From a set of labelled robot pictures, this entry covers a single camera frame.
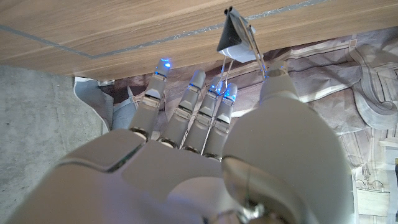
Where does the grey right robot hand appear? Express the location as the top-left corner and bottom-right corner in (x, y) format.
(4, 58), (354, 224)

